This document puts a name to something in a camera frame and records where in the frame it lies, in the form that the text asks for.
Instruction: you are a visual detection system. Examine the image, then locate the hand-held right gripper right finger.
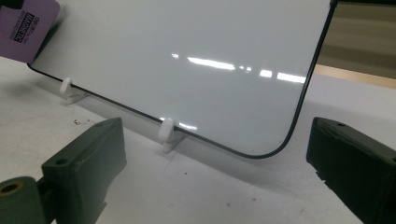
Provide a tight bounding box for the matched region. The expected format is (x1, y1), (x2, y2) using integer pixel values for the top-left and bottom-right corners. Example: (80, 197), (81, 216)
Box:
(305, 116), (396, 224)

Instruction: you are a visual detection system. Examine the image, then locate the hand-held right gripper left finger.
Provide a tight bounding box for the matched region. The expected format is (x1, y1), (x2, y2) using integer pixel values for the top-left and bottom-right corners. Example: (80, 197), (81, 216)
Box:
(41, 117), (128, 224)

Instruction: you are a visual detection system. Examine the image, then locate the purple and black whiteboard eraser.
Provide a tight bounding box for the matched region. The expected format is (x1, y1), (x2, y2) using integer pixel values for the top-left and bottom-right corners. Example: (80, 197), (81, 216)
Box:
(0, 0), (62, 65)

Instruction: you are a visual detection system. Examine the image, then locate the white whiteboard with black rim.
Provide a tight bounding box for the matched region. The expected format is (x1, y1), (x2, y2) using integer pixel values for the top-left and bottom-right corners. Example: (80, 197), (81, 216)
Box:
(27, 0), (339, 161)

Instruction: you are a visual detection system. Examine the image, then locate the white board stand hook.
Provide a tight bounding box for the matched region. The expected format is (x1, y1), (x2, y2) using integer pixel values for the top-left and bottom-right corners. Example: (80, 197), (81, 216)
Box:
(59, 77), (91, 105)
(157, 118), (189, 154)

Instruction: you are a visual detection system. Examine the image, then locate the wooden table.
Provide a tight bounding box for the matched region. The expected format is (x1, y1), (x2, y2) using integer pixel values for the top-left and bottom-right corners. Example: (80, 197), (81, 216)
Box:
(313, 63), (396, 91)

